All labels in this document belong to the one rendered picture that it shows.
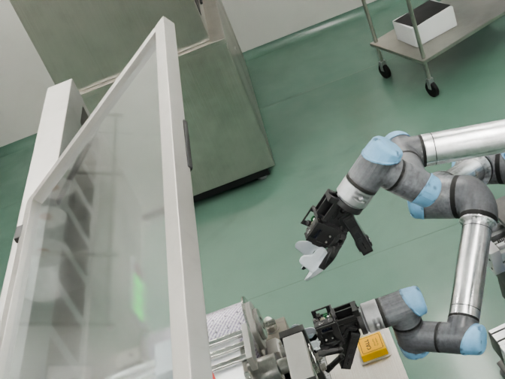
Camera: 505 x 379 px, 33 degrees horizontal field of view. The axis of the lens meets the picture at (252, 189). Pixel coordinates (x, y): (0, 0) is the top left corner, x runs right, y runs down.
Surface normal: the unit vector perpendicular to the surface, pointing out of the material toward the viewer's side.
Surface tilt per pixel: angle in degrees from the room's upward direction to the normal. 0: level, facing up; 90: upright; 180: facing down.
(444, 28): 90
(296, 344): 0
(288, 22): 90
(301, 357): 0
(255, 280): 0
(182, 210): 58
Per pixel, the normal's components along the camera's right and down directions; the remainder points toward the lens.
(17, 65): 0.11, 0.51
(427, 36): 0.39, 0.38
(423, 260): -0.34, -0.79
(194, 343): 0.61, -0.72
